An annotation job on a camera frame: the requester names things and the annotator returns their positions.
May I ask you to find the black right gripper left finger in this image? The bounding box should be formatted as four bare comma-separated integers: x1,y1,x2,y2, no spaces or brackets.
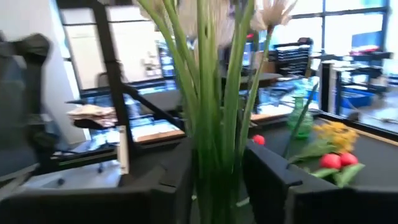
139,138,194,224

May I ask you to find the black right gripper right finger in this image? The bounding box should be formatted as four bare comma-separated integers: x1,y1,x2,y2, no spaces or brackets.
243,140,303,224

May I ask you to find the red artificial tulip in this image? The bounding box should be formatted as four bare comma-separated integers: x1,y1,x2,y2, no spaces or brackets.
251,134,267,146
309,153,343,180
332,152,366,189

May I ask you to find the white artificial flower bunch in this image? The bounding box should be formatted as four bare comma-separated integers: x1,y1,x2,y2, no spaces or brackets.
136,0,320,224

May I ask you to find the yellow artificial flower bunch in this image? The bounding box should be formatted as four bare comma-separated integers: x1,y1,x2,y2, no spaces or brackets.
287,120,360,164

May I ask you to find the green glass vase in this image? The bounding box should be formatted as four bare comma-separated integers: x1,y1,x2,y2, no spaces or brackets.
286,95,314,140

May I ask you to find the black table mat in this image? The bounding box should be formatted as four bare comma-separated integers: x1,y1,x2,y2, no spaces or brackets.
124,123,398,224

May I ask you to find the blue storage bin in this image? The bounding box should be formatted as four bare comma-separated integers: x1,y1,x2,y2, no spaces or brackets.
340,86,376,110

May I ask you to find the black shelf rack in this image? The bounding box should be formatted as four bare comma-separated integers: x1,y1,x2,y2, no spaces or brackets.
275,37,314,77

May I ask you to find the white metal frame bracket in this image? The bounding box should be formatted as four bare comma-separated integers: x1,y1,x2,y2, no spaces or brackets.
117,125,130,175

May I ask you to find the black aluminium rig frame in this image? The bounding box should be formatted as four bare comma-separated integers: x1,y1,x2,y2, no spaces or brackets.
55,0,398,187

